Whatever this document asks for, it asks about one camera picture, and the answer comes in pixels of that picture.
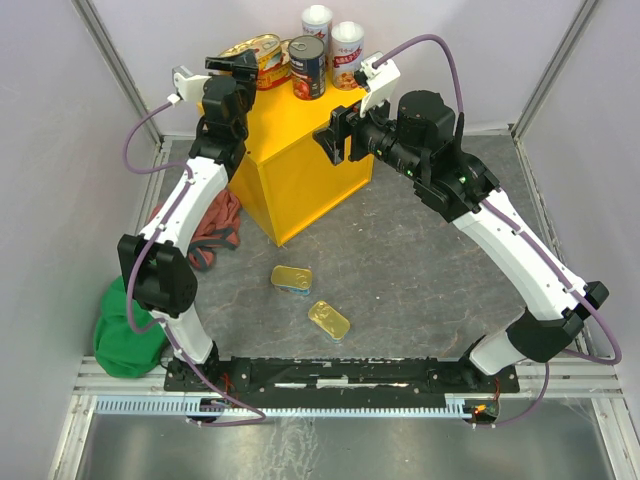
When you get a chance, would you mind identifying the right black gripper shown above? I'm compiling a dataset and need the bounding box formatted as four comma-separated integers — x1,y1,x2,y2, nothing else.
312,85,426,182

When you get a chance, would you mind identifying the oval gold fish tin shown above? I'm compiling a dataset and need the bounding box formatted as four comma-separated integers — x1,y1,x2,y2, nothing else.
257,62,291,91

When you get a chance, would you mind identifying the round dark can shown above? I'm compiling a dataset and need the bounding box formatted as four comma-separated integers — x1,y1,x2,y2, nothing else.
288,35,326,100

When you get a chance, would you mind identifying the white porridge can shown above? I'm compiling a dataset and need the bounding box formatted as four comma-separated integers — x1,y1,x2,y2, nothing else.
331,21,364,90
301,4,333,45

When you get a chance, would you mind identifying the rectangular gold tin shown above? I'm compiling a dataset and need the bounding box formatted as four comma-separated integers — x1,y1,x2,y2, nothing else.
270,265,313,295
308,301,351,343

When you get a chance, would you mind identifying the rectangular gold tin front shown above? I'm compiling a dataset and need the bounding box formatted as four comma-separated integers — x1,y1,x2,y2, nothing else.
308,301,351,343

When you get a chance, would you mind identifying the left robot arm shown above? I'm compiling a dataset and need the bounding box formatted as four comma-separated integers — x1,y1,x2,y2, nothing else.
117,50,259,390

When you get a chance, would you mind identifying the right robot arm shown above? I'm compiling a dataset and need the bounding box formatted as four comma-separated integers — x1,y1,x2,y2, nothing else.
313,90,609,391

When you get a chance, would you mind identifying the yellow wooden cabinet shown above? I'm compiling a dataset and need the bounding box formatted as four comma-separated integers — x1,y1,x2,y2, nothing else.
228,83,373,246

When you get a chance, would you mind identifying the red cloth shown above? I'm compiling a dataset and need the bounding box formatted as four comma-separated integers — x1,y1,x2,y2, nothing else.
158,188,242,272

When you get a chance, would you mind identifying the green cloth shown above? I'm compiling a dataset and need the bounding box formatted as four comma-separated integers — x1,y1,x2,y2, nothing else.
93,276,168,379

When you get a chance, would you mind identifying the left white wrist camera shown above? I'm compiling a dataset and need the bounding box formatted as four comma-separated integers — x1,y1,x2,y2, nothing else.
167,66,209,105

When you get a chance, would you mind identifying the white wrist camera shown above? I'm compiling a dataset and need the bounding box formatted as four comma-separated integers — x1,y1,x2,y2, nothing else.
167,66,209,105
354,52,401,118

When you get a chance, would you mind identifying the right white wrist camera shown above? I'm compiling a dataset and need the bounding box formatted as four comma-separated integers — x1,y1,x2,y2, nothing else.
354,52,401,118

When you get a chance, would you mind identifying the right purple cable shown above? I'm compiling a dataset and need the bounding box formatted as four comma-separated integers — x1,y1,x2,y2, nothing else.
372,33,464,121

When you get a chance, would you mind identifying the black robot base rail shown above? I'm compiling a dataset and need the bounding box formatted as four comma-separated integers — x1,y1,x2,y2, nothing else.
164,339,521,407

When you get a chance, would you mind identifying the slotted cable duct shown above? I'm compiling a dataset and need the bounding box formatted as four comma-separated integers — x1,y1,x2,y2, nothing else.
94,394,471,419

